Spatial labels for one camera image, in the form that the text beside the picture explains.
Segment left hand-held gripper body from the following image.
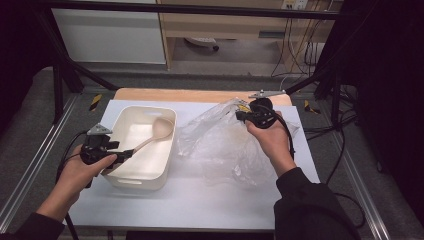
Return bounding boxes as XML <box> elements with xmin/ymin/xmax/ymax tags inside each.
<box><xmin>79</xmin><ymin>123</ymin><xmax>117</xmax><ymax>190</ymax></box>

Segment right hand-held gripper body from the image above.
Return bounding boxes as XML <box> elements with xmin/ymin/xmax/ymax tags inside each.
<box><xmin>248</xmin><ymin>89</ymin><xmax>287</xmax><ymax>130</ymax></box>

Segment cream plastic bin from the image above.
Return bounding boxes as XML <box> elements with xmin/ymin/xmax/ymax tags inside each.
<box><xmin>99</xmin><ymin>105</ymin><xmax>178</xmax><ymax>192</ymax></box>

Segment clear printed plastic bag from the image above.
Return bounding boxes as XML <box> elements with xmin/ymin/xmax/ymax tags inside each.
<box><xmin>176</xmin><ymin>97</ymin><xmax>300</xmax><ymax>188</ymax></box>

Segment beige soup spoon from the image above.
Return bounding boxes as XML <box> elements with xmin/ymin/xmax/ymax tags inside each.
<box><xmin>101</xmin><ymin>117</ymin><xmax>175</xmax><ymax>177</ymax></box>

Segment person's right hand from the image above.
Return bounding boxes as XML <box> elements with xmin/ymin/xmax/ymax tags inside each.
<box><xmin>244</xmin><ymin>112</ymin><xmax>298</xmax><ymax>178</ymax></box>

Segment person's left hand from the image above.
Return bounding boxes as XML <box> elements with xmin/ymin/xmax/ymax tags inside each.
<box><xmin>36</xmin><ymin>144</ymin><xmax>119</xmax><ymax>223</ymax></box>

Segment black metal stand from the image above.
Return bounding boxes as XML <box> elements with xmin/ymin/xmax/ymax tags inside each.
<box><xmin>33</xmin><ymin>6</ymin><xmax>119</xmax><ymax>124</ymax></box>
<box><xmin>283</xmin><ymin>66</ymin><xmax>354</xmax><ymax>131</ymax></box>

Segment white table board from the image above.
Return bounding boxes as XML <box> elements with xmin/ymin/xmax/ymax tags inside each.
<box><xmin>63</xmin><ymin>99</ymin><xmax>321</xmax><ymax>232</ymax></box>

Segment white wheeled footrest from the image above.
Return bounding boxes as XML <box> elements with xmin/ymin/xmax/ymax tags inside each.
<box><xmin>184</xmin><ymin>36</ymin><xmax>220</xmax><ymax>52</ymax></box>

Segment light wooden desk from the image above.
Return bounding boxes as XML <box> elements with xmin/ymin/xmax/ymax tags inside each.
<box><xmin>156</xmin><ymin>0</ymin><xmax>344</xmax><ymax>72</ymax></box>

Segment white cabinet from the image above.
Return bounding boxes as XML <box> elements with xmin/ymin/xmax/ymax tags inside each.
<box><xmin>50</xmin><ymin>8</ymin><xmax>167</xmax><ymax>65</ymax></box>

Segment black metal crossbar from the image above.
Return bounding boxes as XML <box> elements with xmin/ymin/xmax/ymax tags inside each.
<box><xmin>33</xmin><ymin>0</ymin><xmax>341</xmax><ymax>20</ymax></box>

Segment white power strip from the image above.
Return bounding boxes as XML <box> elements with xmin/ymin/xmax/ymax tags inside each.
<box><xmin>281</xmin><ymin>0</ymin><xmax>308</xmax><ymax>10</ymax></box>

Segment dark curtain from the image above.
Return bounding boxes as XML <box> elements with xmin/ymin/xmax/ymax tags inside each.
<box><xmin>319</xmin><ymin>0</ymin><xmax>424</xmax><ymax>228</ymax></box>
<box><xmin>0</xmin><ymin>0</ymin><xmax>56</xmax><ymax>134</ymax></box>

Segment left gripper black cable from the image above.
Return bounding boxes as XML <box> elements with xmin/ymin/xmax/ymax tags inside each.
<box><xmin>55</xmin><ymin>130</ymin><xmax>89</xmax><ymax>240</ymax></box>

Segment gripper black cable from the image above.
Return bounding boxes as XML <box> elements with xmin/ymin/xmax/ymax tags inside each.
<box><xmin>271</xmin><ymin>111</ymin><xmax>367</xmax><ymax>231</ymax></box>
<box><xmin>55</xmin><ymin>130</ymin><xmax>89</xmax><ymax>240</ymax></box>

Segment white cable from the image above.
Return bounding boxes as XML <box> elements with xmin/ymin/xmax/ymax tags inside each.
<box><xmin>278</xmin><ymin>74</ymin><xmax>294</xmax><ymax>93</ymax></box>

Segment aluminium floor rail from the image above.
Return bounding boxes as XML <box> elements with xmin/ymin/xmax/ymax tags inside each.
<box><xmin>0</xmin><ymin>94</ymin><xmax>80</xmax><ymax>231</ymax></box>
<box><xmin>324</xmin><ymin>139</ymin><xmax>392</xmax><ymax>240</ymax></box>

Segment hanging desk cables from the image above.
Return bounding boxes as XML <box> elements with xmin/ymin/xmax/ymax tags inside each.
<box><xmin>270</xmin><ymin>16</ymin><xmax>323</xmax><ymax>78</ymax></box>

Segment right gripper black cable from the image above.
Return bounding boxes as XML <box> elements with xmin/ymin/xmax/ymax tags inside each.
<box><xmin>271</xmin><ymin>111</ymin><xmax>367</xmax><ymax>231</ymax></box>

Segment black floor cables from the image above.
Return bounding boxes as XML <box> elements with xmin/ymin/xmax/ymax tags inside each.
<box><xmin>301</xmin><ymin>83</ymin><xmax>359</xmax><ymax>142</ymax></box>

